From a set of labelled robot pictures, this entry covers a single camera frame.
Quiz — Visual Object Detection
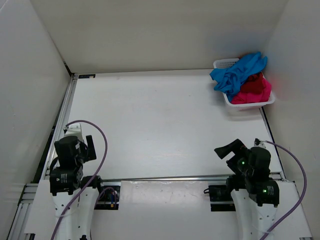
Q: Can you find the blue t shirt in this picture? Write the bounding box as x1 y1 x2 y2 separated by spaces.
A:
209 52 268 101

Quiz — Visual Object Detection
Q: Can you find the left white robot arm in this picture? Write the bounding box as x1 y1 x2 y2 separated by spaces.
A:
49 121 101 240

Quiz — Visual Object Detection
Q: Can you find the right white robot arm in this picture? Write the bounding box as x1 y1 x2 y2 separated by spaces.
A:
203 139 280 240

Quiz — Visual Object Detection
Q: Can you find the white plastic basket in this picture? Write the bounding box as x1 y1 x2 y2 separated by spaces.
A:
213 58 276 113

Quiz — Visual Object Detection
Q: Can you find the pink t shirt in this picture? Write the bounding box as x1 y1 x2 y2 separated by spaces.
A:
231 78 272 105

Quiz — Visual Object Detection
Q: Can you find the dark red t shirt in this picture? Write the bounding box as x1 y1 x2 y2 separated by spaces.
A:
240 72 266 94

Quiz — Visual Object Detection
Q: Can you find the black label sticker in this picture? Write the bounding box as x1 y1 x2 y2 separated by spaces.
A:
78 74 96 79

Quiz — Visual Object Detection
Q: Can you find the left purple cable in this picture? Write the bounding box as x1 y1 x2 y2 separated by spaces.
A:
49 120 109 240

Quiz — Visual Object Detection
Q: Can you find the purple cable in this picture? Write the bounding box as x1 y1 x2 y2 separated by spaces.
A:
49 120 109 240
254 137 308 240

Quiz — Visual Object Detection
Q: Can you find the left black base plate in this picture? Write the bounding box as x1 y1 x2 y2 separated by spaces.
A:
94 182 121 210

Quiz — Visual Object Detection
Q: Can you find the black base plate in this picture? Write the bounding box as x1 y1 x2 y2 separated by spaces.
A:
203 185 236 212
94 182 121 210

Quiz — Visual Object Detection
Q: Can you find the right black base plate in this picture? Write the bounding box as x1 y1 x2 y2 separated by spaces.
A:
203 185 236 212

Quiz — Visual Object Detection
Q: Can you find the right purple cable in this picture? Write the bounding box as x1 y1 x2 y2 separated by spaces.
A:
254 137 308 240

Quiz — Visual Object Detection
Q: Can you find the aluminium frame rail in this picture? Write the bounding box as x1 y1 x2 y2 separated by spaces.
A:
7 73 288 240

